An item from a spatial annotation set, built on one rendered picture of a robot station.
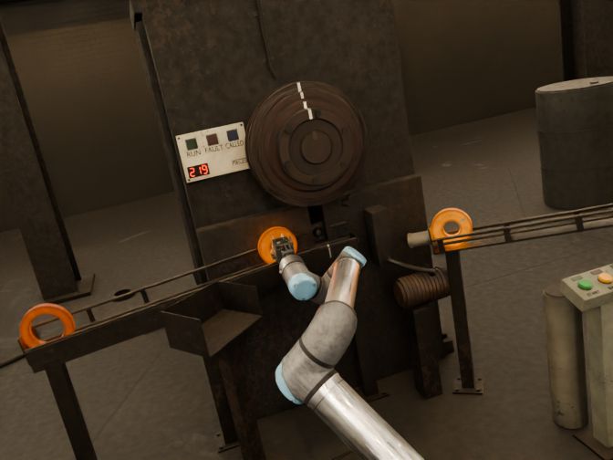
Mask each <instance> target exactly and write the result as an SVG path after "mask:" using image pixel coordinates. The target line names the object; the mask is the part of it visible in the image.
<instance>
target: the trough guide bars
mask: <svg viewBox="0 0 613 460"><path fill-rule="evenodd" d="M612 206H613V204H603V205H598V206H592V207H588V208H582V209H576V210H571V211H565V212H561V213H555V214H545V215H539V216H534V217H529V218H524V219H518V220H513V221H507V222H502V223H497V224H491V225H481V226H476V227H473V230H478V229H484V228H489V227H495V226H500V225H503V226H504V227H500V228H495V229H489V230H483V231H478V232H472V233H468V234H462V235H452V236H446V237H441V238H435V239H432V242H437V243H438V244H433V247H435V246H438V247H439V250H440V254H446V252H445V247H444V246H446V245H451V244H457V243H462V242H468V241H473V240H480V239H485V238H491V237H497V236H502V235H504V238H505V242H506V244H509V243H512V238H511V235H512V234H518V233H523V232H530V231H535V230H541V229H547V228H552V227H558V226H563V225H574V224H577V232H585V231H584V226H583V223H585V222H591V221H597V220H602V219H608V218H613V214H609V215H603V216H598V217H592V218H587V219H582V217H586V216H591V215H597V214H607V213H613V209H607V210H603V211H597V212H592V213H586V214H580V212H585V211H591V210H597V209H601V208H607V207H612ZM564 214H574V215H570V216H565V217H559V218H554V219H548V220H543V221H537V222H533V223H527V224H521V225H511V226H510V224H515V223H521V222H526V221H532V220H537V219H543V218H548V217H554V216H559V215H564ZM569 219H575V221H570V222H564V223H559V224H553V225H543V226H538V227H532V228H526V229H521V230H515V231H511V229H515V228H520V227H526V226H531V225H541V224H547V223H553V222H558V221H564V220H569ZM498 231H504V232H503V233H498V234H492V235H482V236H476V237H471V238H465V239H460V240H454V241H449V242H443V240H449V239H454V238H460V237H466V236H471V235H481V234H487V233H492V232H498ZM458 232H459V230H454V231H449V232H446V233H447V234H449V235H451V234H457V233H458Z"/></svg>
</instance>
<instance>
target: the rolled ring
mask: <svg viewBox="0 0 613 460"><path fill-rule="evenodd" d="M45 314H50V315H54V316H56V317H58V318H59V319H60V320H61V321H62V322H63V324H64V328H65V331H64V334H63V335H62V336H65V335H68V334H70V333H73V332H74V331H75V322H74V319H73V317H72V315H71V314H70V313H69V312H68V311H67V310H66V309H65V308H63V307H61V306H59V305H57V304H52V303H44V304H40V305H37V306H34V307H32V308H31V309H30V310H29V311H28V312H27V313H26V314H25V315H24V317H23V319H22V321H21V323H20V335H21V338H22V340H23V342H24V343H25V344H26V345H27V346H28V347H29V348H31V347H34V346H36V345H39V344H42V343H44V342H46V341H42V340H39V339H38V338H36V337H35V336H34V334H33V333H32V330H31V323H32V321H33V320H34V319H35V318H36V317H38V316H40V315H45ZM62 336H61V337H62Z"/></svg>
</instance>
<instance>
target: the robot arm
mask: <svg viewBox="0 0 613 460"><path fill-rule="evenodd" d="M272 238H273V239H272V245H271V247H272V249H271V251H270V254H271V257H272V258H273V260H275V261H276V262H277V263H280V265H279V270H280V271H279V273H280V274H282V278H283V280H284V281H285V282H286V284H287V286H288V289H289V291H290V293H291V294H292V295H293V296H294V297H295V298H296V299H299V300H308V299H309V300H312V301H314V302H316V303H318V304H320V305H321V306H320V307H319V308H318V309H317V312H316V315H315V317H314V318H313V319H312V321H311V323H310V324H309V326H308V327H307V329H306V331H305V332H304V333H303V335H302V336H301V338H300V339H299V340H298V341H297V343H296V344H295V345H294V347H293V348H292V349H291V350H290V351H289V352H288V353H287V355H286V356H285V357H284V358H283V359H282V360H281V363H280V364H279V365H278V367H277V368H276V371H275V380H276V383H277V385H278V387H279V389H280V391H281V392H282V394H283V395H284V396H285V397H286V398H287V399H288V400H290V401H293V403H297V404H301V403H305V404H306V405H307V406H308V407H310V408H311V409H312V410H313V411H314V412H315V413H316V414H317V415H318V416H319V417H320V418H321V419H322V420H323V421H324V422H325V423H326V424H327V425H328V426H329V427H330V428H331V429H332V430H333V431H334V432H335V433H336V434H337V435H338V437H339V438H340V439H341V440H342V441H343V442H344V443H345V444H346V445H347V446H348V447H349V448H350V449H351V450H352V451H353V452H354V453H355V454H356V455H357V456H358V457H359V458H360V459H361V460H424V459H423V458H422V457H421V456H420V455H419V454H418V453H417V452H416V451H415V450H414V449H413V448H412V447H411V446H410V445H409V444H408V443H407V442H406V441H405V440H404V439H403V438H402V437H401V436H400V435H399V434H398V433H397V432H396V431H395V430H394V429H393V428H392V427H391V426H390V425H389V424H388V423H387V422H386V421H385V420H384V419H383V418H382V417H381V416H380V415H378V414H377V413H376V412H375V411H374V410H373V409H372V408H371V407H370V406H369V405H368V404H367V403H366V402H365V401H364V400H363V399H362V398H361V397H360V396H359V395H358V394H357V393H356V392H355V391H354V390H353V389H352V388H351V387H350V386H349V385H348V384H347V383H346V382H345V381H344V380H343V379H342V378H341V377H340V376H339V374H338V373H337V372H336V371H335V370H334V369H333V368H334V367H335V365H336V364H337V363H338V361H339V360H340V359H341V357H342V356H343V354H344V353H345V351H346V349H347V348H348V345H349V344H350V342H351V340H352V338H353V336H354V334H355V331H356V328H357V323H358V320H357V315H356V312H355V310H354V304H355V297H356V292H357V285H358V276H359V273H360V269H361V268H363V267H364V266H365V264H366V262H367V260H366V258H365V257H364V256H363V255H362V254H361V253H359V252H358V251H357V250H355V249H354V248H352V247H350V246H346V247H345V248H344V249H343V250H342V252H341V253H340V255H339V256H338V258H337V259H336V260H335V261H334V263H333V264H332V265H331V267H330V268H329V269H328V271H327V272H326V273H325V275H324V276H323V277H320V276H318V275H315V274H313V273H311V272H309V271H308V269H307V267H306V265H305V263H304V261H303V260H302V258H301V257H300V256H298V255H295V253H296V252H295V249H294V242H293V240H292V239H291V237H290V235H289V239H288V238H287V236H285V237H284V236H283V234H282V233H281V238H277V239H274V237H273V236H272ZM291 241H292V242H291ZM291 244H292V245H291Z"/></svg>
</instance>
